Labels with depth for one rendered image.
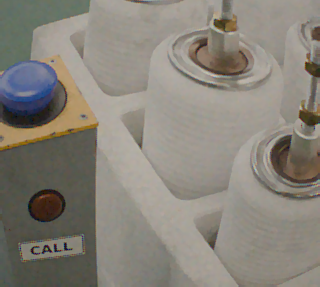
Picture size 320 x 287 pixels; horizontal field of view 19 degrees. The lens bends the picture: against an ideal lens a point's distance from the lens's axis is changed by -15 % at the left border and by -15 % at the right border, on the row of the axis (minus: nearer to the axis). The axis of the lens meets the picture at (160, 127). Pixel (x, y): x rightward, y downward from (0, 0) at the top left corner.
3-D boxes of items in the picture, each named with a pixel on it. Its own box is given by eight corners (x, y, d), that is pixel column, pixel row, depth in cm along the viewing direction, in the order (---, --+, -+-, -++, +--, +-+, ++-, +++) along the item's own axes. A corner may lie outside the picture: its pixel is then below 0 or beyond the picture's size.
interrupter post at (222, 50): (215, 74, 73) (218, 35, 71) (198, 54, 74) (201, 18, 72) (244, 69, 74) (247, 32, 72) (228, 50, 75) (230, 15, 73)
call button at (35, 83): (65, 118, 58) (66, 88, 57) (7, 133, 56) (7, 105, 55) (44, 78, 61) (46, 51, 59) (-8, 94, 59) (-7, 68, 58)
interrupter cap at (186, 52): (198, 104, 70) (199, 95, 70) (148, 40, 75) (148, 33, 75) (289, 85, 73) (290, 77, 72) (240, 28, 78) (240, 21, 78)
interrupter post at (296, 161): (314, 178, 65) (323, 140, 63) (285, 177, 65) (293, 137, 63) (313, 155, 67) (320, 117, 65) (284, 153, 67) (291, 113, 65)
